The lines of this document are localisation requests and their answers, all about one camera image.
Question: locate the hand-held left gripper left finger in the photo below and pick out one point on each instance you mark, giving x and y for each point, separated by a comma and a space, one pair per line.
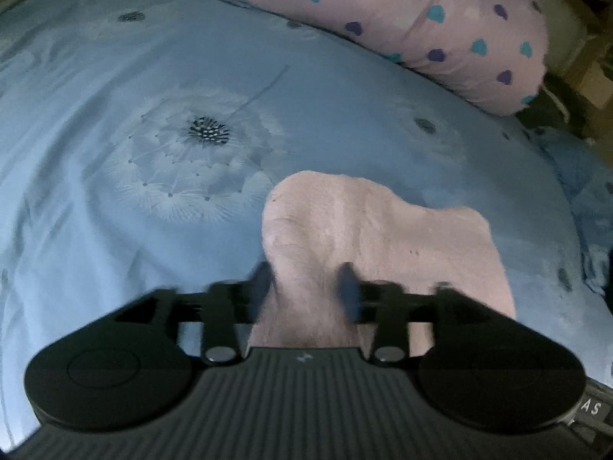
261, 290

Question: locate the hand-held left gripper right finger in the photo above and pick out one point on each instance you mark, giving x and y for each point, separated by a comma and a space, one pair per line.
347, 292

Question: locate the pink knitted baby garment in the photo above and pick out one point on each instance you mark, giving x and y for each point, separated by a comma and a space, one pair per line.
345, 230

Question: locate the blue dandelion print bed sheet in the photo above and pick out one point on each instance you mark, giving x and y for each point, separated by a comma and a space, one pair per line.
96, 201

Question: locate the pink pillow with heart print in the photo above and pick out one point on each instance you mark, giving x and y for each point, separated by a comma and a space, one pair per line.
407, 24

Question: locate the brown wooden furniture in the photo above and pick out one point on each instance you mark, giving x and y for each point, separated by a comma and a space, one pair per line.
591, 76

